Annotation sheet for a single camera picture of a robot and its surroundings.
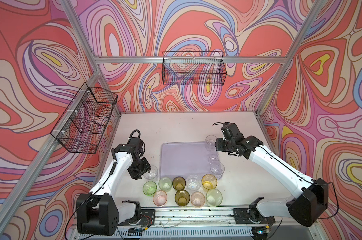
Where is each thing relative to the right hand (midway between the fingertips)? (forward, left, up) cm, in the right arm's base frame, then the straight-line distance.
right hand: (219, 147), depth 81 cm
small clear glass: (+1, +2, -14) cm, 15 cm away
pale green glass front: (-22, +5, -14) cm, 27 cm away
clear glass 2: (-13, +15, -15) cm, 25 cm away
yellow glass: (-13, +6, -15) cm, 21 cm away
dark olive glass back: (-14, +23, -14) cm, 30 cm away
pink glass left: (-21, +33, -15) cm, 42 cm away
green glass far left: (-16, +40, -15) cm, 45 cm away
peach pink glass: (-22, +13, -15) cm, 30 cm away
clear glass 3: (-5, -1, -17) cm, 18 cm away
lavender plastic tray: (+3, +21, -17) cm, 27 cm away
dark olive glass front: (-21, +22, -15) cm, 34 cm away
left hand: (-10, +39, -7) cm, 41 cm away
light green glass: (-14, +31, -15) cm, 37 cm away
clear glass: (-8, +39, -15) cm, 42 cm away
